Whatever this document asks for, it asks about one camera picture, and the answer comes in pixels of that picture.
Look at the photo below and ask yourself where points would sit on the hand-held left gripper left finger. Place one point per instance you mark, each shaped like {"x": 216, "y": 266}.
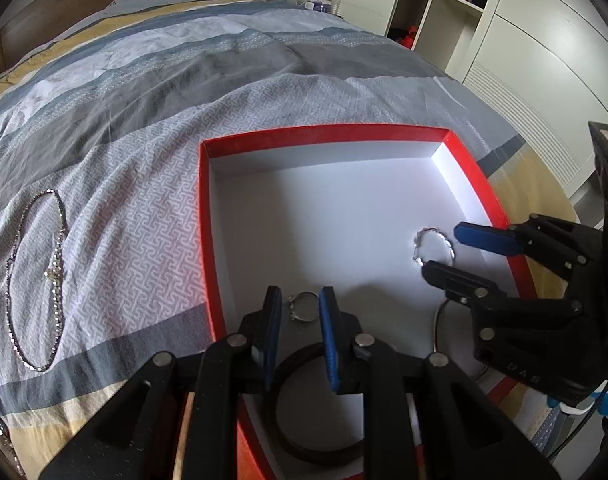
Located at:
{"x": 271, "y": 332}

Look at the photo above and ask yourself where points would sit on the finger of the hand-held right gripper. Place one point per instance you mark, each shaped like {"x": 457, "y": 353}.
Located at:
{"x": 449, "y": 277}
{"x": 484, "y": 238}

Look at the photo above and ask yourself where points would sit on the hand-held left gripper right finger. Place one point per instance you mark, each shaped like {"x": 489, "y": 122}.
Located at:
{"x": 329, "y": 340}

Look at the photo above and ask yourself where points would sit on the thin silver bangle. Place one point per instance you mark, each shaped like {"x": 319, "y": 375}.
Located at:
{"x": 436, "y": 330}

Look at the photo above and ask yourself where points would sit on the dark wooden bangle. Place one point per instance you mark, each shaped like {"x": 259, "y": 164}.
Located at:
{"x": 311, "y": 457}

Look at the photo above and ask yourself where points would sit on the red jewelry box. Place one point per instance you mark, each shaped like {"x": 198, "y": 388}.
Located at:
{"x": 334, "y": 210}

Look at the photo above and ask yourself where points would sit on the person's right hand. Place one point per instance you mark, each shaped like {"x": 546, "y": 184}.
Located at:
{"x": 604, "y": 404}

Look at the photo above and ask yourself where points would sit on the white wardrobe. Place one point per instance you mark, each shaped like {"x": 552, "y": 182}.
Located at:
{"x": 534, "y": 35}

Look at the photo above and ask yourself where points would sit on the red bag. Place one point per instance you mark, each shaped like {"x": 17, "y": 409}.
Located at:
{"x": 409, "y": 37}

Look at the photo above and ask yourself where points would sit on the striped blanket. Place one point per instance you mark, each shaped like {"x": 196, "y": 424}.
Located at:
{"x": 183, "y": 110}

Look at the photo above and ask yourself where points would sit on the clear jar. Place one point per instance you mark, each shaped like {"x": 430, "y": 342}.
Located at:
{"x": 335, "y": 5}

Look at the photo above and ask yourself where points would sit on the purple box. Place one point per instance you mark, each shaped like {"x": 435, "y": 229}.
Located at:
{"x": 315, "y": 6}

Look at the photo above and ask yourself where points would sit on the wooden headboard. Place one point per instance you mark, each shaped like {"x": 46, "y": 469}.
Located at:
{"x": 83, "y": 5}

